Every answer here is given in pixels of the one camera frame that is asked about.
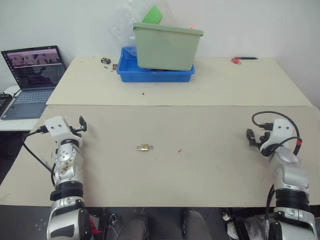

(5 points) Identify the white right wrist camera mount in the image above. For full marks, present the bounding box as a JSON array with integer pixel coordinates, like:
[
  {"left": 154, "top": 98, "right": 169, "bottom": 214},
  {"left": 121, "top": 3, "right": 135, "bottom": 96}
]
[{"left": 259, "top": 118, "right": 295, "bottom": 154}]

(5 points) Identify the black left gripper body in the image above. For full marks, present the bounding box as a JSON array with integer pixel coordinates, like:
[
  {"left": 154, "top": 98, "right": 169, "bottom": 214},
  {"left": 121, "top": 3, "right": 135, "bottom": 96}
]
[{"left": 67, "top": 124, "right": 83, "bottom": 138}]

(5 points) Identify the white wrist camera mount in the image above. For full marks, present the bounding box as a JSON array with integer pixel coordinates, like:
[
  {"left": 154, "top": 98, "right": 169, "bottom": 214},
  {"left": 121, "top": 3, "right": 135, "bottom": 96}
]
[
  {"left": 259, "top": 118, "right": 295, "bottom": 154},
  {"left": 44, "top": 115, "right": 84, "bottom": 147}
]

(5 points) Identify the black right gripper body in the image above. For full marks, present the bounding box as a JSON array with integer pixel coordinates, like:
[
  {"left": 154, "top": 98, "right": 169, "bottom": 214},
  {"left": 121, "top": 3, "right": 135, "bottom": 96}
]
[{"left": 255, "top": 130, "right": 272, "bottom": 151}]

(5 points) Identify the grey open laptop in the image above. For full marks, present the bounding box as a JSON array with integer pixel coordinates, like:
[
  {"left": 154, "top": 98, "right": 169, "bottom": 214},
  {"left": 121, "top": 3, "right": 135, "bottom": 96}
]
[{"left": 0, "top": 45, "right": 67, "bottom": 121}]

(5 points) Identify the red and black pen tool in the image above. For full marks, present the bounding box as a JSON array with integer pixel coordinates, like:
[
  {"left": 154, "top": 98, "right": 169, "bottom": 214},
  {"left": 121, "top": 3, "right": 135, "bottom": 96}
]
[{"left": 231, "top": 56, "right": 259, "bottom": 66}]

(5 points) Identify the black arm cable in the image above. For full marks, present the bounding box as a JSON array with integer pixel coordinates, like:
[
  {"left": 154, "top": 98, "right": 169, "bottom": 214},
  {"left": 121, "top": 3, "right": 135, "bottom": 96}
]
[
  {"left": 251, "top": 111, "right": 303, "bottom": 156},
  {"left": 20, "top": 126, "right": 57, "bottom": 187}
]

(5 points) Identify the black device with cable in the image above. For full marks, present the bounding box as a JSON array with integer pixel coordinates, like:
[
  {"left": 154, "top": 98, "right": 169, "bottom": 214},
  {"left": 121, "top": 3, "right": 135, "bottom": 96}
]
[{"left": 0, "top": 91, "right": 13, "bottom": 113}]

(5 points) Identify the bright green flat board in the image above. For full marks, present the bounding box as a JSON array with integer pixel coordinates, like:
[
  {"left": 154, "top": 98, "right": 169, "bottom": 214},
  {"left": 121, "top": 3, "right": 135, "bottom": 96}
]
[{"left": 141, "top": 5, "right": 164, "bottom": 25}]

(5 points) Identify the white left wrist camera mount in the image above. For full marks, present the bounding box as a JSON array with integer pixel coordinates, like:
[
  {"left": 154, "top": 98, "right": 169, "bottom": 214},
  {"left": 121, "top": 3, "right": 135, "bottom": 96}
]
[{"left": 44, "top": 115, "right": 84, "bottom": 147}]

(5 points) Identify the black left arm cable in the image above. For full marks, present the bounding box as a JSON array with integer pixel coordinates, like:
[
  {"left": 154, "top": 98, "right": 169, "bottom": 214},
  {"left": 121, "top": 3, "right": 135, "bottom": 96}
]
[{"left": 20, "top": 126, "right": 57, "bottom": 187}]

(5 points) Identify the clear plastic bag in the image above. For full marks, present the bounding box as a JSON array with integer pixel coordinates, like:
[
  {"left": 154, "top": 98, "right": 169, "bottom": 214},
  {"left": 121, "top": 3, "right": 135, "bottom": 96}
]
[{"left": 107, "top": 0, "right": 176, "bottom": 59}]

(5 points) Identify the blue plastic tray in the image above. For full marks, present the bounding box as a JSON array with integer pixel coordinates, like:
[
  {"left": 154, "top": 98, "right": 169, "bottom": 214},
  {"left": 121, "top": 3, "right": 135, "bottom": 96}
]
[{"left": 116, "top": 46, "right": 196, "bottom": 83}]

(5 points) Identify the pale green plastic bin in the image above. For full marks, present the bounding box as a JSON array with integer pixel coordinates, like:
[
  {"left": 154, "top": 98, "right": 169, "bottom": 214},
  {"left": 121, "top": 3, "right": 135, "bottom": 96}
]
[{"left": 132, "top": 22, "right": 204, "bottom": 72}]

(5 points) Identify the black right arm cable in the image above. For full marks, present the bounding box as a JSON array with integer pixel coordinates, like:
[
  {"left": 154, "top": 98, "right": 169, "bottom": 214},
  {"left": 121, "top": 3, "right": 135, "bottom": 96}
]
[{"left": 251, "top": 111, "right": 303, "bottom": 156}]

